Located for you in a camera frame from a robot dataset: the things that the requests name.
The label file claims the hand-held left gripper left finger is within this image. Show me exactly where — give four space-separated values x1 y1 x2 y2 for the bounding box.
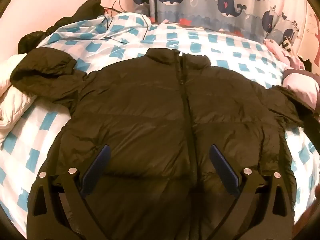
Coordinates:
26 144 112 240

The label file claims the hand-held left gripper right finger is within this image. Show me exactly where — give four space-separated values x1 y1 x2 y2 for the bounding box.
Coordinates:
209 144 297 240

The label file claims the black puffer jacket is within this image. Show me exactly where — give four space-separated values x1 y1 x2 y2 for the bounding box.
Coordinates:
10 47 317 240

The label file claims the white quilted jacket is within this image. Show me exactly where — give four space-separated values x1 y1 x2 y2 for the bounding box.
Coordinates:
0 54 38 140

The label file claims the pink and purple jacket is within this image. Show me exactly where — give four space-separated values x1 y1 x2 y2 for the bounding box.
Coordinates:
282 67 320 110

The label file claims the blue white checked bed cover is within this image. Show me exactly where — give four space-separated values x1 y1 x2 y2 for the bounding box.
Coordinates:
0 12 320 230

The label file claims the pink crumpled garment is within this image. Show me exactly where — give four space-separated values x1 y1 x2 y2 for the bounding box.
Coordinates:
265 39 304 69

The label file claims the black white striped item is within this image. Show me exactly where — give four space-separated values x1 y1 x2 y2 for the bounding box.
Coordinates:
282 35 295 53

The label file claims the black crumpled garment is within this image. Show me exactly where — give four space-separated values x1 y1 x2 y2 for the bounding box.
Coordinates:
18 0 105 54

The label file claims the whale print curtain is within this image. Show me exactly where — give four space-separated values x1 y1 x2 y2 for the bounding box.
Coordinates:
131 0 320 64

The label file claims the black charging cable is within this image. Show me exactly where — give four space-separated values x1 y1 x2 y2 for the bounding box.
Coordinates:
104 0 149 40

